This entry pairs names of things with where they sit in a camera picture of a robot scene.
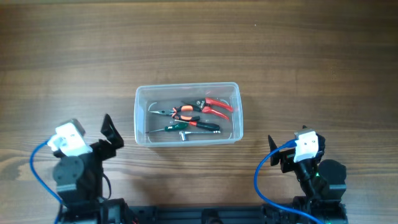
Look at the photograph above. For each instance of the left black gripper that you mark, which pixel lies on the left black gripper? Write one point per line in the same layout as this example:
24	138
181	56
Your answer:
101	149

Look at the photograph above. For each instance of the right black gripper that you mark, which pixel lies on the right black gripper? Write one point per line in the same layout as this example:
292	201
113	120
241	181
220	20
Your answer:
286	158

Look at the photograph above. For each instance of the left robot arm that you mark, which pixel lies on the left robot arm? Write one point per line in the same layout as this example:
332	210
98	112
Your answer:
79	175

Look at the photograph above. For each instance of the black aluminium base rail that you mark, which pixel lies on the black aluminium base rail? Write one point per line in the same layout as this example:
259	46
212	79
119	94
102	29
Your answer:
199	215

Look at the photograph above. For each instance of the green handled screwdriver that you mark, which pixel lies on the green handled screwdriver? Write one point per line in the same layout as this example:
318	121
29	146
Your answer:
174	127

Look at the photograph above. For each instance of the small silver wrench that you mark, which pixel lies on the small silver wrench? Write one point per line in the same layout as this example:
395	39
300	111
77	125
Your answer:
184	134

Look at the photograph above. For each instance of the clear plastic container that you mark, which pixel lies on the clear plastic container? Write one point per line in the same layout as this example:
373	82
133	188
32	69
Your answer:
220	103

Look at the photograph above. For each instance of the orange black needle-nose pliers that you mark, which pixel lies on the orange black needle-nose pliers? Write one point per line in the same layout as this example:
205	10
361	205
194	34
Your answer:
175	113

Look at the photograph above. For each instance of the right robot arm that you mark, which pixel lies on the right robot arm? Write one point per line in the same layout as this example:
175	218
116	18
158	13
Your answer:
323	184

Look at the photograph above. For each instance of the red black screwdriver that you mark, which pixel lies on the red black screwdriver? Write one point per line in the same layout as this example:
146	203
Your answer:
201	125

